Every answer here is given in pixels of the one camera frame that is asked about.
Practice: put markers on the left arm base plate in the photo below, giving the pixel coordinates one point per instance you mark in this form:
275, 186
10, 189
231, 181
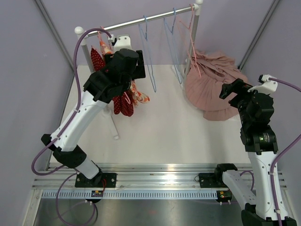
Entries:
107, 180

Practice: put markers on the metal clothes rack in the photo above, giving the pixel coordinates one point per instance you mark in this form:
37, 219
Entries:
107, 113

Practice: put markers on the orange floral skirt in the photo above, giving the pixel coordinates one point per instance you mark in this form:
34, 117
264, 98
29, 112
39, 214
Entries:
137, 96

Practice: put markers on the pink skirt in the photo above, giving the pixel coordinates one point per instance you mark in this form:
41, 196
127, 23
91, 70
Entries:
204, 81

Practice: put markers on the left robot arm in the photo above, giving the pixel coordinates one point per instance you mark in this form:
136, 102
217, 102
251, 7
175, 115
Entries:
122, 67

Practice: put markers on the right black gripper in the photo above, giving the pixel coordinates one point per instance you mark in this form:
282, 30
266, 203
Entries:
238, 87

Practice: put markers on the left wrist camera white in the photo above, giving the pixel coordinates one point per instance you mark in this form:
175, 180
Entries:
122, 41

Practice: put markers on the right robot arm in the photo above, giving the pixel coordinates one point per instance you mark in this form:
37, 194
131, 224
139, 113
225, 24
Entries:
265, 207

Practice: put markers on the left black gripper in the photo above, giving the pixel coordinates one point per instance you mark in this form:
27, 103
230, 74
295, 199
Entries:
139, 72

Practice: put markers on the aluminium rail frame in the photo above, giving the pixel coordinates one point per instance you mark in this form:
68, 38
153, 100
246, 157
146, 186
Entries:
139, 176

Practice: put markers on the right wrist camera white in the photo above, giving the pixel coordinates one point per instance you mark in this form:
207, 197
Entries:
267, 86

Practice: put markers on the blue hanger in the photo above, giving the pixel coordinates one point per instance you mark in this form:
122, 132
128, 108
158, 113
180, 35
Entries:
146, 50
169, 31

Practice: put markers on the slotted cable duct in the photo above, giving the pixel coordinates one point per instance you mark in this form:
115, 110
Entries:
132, 194

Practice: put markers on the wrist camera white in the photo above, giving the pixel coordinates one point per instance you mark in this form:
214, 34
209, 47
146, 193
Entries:
122, 41
267, 86

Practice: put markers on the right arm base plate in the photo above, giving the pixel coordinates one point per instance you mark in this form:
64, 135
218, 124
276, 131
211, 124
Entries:
210, 180

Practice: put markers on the red polka dot skirt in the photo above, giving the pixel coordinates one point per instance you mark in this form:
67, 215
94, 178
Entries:
120, 105

